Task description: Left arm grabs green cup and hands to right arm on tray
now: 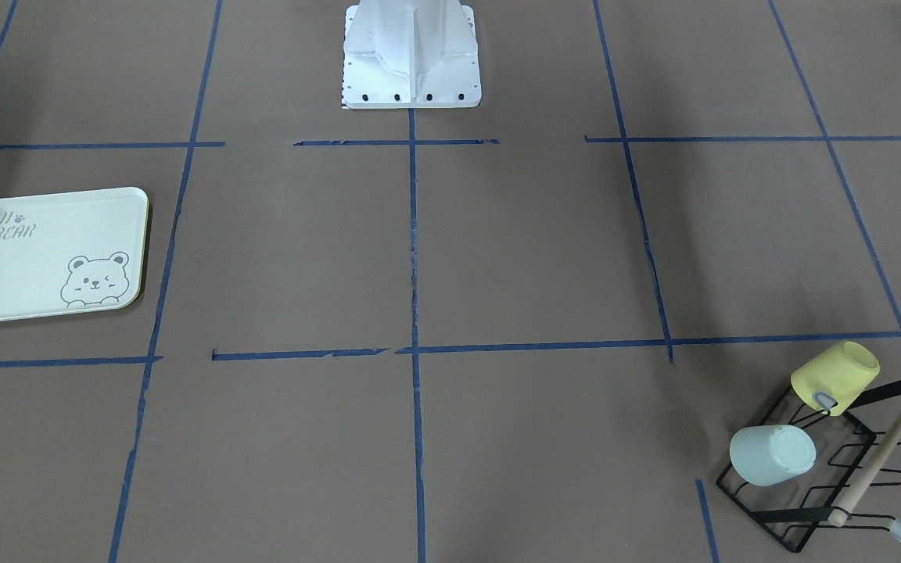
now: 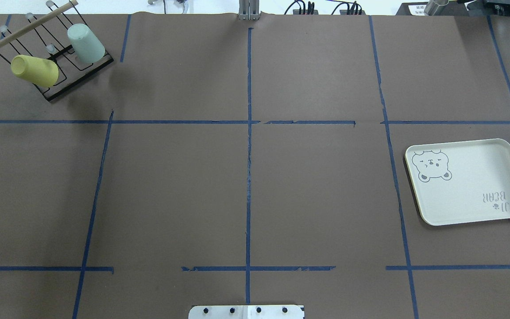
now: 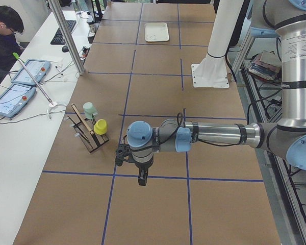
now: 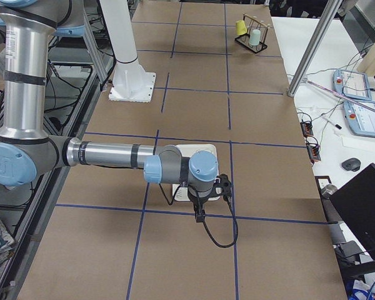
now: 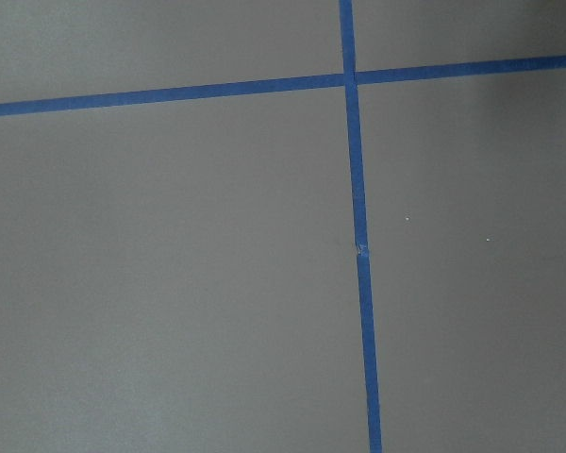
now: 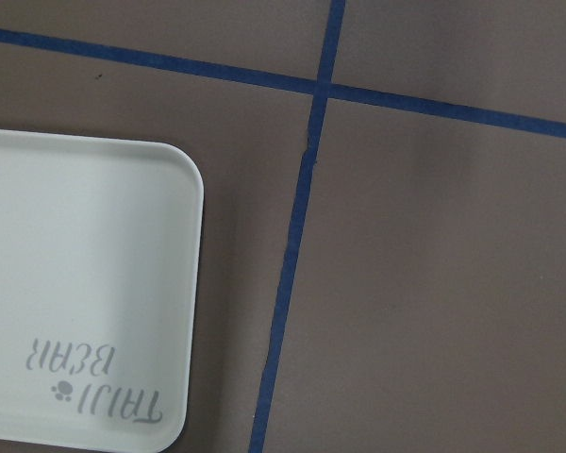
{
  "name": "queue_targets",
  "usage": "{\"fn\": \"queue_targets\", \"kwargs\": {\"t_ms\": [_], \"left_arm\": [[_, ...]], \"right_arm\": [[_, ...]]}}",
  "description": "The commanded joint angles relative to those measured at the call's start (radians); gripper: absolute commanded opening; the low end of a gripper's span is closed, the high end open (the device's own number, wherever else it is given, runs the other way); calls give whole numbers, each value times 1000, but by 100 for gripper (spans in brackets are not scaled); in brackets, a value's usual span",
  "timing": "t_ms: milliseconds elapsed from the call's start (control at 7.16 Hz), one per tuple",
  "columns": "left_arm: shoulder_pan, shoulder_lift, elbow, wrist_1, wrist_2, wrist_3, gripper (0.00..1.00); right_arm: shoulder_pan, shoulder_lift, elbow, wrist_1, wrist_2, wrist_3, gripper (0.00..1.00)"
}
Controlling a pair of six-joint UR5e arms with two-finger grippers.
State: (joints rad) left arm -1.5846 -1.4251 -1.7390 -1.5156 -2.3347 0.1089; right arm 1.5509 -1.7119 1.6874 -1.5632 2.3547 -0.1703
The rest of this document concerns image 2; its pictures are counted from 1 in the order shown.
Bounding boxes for pale green plastic cup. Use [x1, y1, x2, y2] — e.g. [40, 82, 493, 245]
[67, 23, 105, 63]

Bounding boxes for yellow plastic cup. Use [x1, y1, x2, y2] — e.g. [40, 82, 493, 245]
[11, 54, 59, 88]

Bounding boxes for grey metal post bracket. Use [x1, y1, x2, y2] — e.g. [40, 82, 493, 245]
[238, 0, 261, 21]

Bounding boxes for cream bear print tray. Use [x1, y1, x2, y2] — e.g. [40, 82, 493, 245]
[405, 139, 510, 226]

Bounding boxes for silver metal cylinder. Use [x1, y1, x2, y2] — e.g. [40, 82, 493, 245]
[424, 0, 450, 16]

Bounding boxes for black power strip cables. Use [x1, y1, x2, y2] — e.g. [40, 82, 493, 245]
[284, 0, 363, 16]

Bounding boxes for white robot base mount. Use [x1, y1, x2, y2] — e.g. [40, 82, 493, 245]
[188, 304, 305, 319]

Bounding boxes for black wire cup rack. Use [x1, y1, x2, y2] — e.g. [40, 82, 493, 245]
[0, 0, 114, 102]

